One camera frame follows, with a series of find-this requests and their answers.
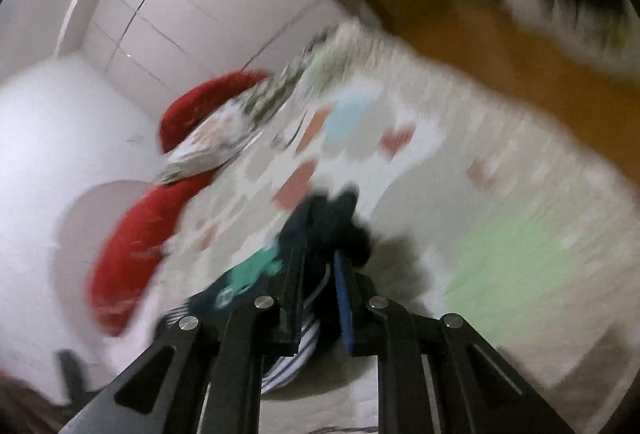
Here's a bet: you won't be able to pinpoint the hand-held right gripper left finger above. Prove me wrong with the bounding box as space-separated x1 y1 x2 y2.
59 248 307 434

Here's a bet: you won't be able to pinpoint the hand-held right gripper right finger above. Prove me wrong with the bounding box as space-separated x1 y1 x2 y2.
332 253 576 434

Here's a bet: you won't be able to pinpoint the dark navy pants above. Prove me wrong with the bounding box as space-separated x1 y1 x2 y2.
276 187 375 355

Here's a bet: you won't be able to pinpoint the teal green garment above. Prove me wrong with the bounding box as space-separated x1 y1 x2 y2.
206 247 284 300

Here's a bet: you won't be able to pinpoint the printed patchwork bed sheet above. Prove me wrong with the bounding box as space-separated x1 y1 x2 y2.
107 22 640 434

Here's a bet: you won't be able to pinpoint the red pillow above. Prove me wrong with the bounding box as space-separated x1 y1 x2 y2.
86 167 217 337
159 70 271 156

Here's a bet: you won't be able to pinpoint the patterned folded blanket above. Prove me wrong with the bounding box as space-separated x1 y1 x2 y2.
156 27 361 187

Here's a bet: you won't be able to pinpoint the white wardrobe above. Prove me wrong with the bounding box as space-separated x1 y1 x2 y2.
55 0 371 120

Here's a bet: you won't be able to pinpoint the wooden headboard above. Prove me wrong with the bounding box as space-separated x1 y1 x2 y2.
280 0 640 125

